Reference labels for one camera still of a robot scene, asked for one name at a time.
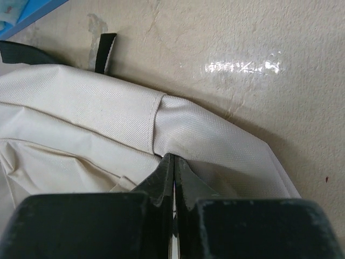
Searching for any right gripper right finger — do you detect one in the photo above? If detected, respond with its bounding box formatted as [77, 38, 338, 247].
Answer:
[174, 156, 344, 258]

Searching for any colourful wooden shelf unit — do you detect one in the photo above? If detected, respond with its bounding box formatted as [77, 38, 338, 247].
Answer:
[1, 0, 66, 40]

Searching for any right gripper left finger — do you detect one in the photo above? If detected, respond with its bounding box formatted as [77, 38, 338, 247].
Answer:
[1, 154, 174, 258]

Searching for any beige student backpack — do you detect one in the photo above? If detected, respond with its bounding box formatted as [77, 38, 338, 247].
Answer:
[0, 32, 302, 214]

